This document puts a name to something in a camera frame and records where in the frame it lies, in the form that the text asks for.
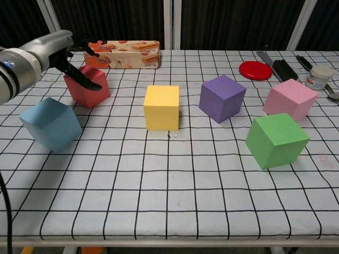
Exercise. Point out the red round disc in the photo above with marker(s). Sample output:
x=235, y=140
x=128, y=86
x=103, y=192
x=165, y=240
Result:
x=255, y=70

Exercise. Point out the pink foam cube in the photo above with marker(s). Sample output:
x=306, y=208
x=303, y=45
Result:
x=291, y=99

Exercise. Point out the dark pleated curtain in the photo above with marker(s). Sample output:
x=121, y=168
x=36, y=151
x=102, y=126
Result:
x=111, y=18
x=233, y=23
x=18, y=21
x=325, y=26

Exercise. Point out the purple foam cube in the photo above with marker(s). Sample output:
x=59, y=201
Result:
x=221, y=98

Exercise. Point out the red foam cube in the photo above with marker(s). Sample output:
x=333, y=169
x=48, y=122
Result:
x=84, y=96

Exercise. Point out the light blue foam cube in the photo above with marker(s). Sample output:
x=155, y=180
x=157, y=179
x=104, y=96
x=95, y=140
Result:
x=47, y=121

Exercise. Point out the yellow foam cube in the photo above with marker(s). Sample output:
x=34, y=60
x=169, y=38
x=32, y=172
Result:
x=161, y=108

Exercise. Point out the small white jar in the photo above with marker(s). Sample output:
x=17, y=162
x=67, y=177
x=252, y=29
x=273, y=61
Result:
x=319, y=78

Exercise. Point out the orange wafer snack box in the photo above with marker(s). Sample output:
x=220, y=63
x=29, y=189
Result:
x=127, y=56

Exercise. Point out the white frame post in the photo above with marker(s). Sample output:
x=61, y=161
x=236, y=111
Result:
x=171, y=26
x=298, y=29
x=51, y=18

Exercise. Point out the green foam cube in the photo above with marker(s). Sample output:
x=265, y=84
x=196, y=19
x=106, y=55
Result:
x=275, y=140

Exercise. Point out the white black-checked tablecloth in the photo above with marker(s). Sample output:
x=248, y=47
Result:
x=169, y=198

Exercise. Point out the metal spoon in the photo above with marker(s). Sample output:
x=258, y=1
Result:
x=334, y=95

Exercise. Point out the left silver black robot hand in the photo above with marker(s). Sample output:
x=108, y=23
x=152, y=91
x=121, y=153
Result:
x=50, y=45

